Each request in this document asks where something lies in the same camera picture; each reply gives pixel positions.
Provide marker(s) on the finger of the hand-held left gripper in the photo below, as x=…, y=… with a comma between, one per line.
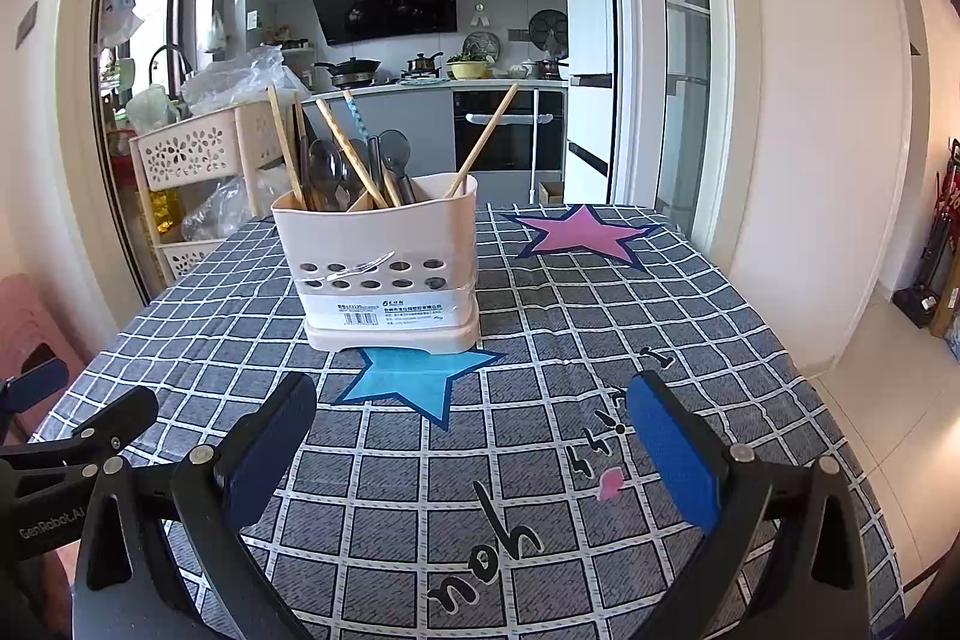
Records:
x=112, y=419
x=34, y=385

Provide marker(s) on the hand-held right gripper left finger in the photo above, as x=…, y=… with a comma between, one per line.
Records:
x=262, y=452

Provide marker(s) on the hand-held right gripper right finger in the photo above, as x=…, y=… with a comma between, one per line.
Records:
x=671, y=452

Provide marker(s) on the beige plastic utensil holder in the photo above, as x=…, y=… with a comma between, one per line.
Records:
x=375, y=242

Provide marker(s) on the pink plastic stool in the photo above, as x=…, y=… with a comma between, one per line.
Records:
x=30, y=325

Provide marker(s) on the grey checkered star tablecloth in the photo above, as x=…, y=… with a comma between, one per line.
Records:
x=562, y=310

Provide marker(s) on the yellow oil bottle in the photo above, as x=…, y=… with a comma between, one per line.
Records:
x=166, y=209

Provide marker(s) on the crumpled clear plastic bag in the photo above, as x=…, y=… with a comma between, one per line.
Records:
x=217, y=212

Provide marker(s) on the beige plastic storage cart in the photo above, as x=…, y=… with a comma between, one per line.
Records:
x=187, y=149

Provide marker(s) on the black upright vacuum cleaner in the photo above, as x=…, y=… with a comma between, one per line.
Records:
x=921, y=299

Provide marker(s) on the white plastic bag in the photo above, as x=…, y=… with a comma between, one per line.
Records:
x=150, y=108

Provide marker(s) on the flat cardboard box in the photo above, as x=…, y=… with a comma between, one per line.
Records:
x=949, y=302

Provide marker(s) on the black built-in oven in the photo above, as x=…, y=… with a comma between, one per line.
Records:
x=506, y=138

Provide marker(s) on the curved kitchen faucet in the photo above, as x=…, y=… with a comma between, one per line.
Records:
x=172, y=54

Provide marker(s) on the clear plastic bags pile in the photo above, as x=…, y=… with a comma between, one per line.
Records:
x=240, y=78

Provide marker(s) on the black wok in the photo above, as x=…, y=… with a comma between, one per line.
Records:
x=352, y=69

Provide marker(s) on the dark lidded pot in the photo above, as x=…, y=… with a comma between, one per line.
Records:
x=551, y=68

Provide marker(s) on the glass sliding door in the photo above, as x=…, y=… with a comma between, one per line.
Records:
x=682, y=48

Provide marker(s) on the white refrigerator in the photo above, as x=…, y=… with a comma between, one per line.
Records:
x=589, y=48

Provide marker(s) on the steel cooking pot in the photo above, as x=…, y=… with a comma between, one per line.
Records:
x=424, y=64

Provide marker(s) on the black round mesh screen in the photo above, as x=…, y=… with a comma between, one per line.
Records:
x=547, y=29

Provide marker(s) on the round patterned plate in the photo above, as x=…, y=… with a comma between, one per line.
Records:
x=480, y=44

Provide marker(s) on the black range hood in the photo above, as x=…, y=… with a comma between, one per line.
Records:
x=390, y=3

